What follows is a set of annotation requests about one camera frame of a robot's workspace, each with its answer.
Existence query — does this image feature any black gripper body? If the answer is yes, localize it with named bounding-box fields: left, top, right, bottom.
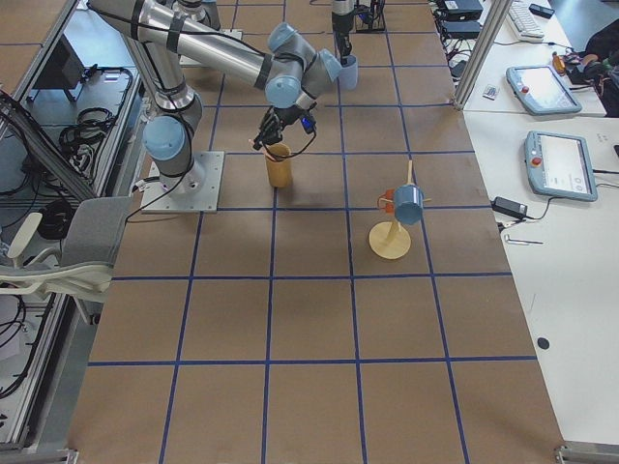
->
left=259, top=105, right=301, bottom=133

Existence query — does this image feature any light blue plastic cup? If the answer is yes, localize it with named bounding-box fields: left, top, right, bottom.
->
left=339, top=54, right=359, bottom=91

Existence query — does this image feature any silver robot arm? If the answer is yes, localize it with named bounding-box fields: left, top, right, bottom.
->
left=252, top=1, right=358, bottom=160
left=88, top=1, right=342, bottom=161

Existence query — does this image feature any bamboo chopstick holder cup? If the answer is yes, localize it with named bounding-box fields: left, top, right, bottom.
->
left=265, top=142, right=292, bottom=189

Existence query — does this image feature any orange mug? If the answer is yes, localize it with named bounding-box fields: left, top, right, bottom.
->
left=377, top=198, right=395, bottom=214

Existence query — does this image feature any blue mug on tree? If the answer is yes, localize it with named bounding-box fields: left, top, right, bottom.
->
left=393, top=184, right=425, bottom=225

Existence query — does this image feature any wooden mug tree stand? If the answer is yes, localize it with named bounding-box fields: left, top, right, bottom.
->
left=368, top=159, right=427, bottom=260

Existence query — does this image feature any grey office chair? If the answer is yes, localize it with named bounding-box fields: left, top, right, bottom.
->
left=1, top=196, right=132, bottom=324

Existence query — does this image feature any metal hex key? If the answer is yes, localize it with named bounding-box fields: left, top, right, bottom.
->
left=504, top=234, right=543, bottom=246

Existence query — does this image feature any black power adapter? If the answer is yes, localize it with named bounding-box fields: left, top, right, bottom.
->
left=491, top=196, right=528, bottom=219

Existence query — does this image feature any upper teach pendant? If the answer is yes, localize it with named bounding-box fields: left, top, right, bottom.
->
left=506, top=66, right=581, bottom=115

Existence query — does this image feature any teach pendant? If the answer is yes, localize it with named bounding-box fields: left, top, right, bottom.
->
left=506, top=66, right=581, bottom=115
left=524, top=130, right=598, bottom=202

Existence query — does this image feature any white keyboard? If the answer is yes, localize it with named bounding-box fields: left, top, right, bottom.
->
left=506, top=1, right=545, bottom=43

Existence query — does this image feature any lower teach pendant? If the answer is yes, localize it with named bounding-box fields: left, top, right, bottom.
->
left=524, top=130, right=598, bottom=202

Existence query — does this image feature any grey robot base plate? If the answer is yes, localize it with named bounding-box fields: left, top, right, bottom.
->
left=140, top=151, right=225, bottom=214

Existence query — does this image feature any black wire mug rack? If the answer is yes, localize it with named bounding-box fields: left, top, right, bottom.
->
left=355, top=0, right=386, bottom=33

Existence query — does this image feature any aluminium frame post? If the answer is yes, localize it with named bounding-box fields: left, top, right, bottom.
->
left=453, top=0, right=512, bottom=110

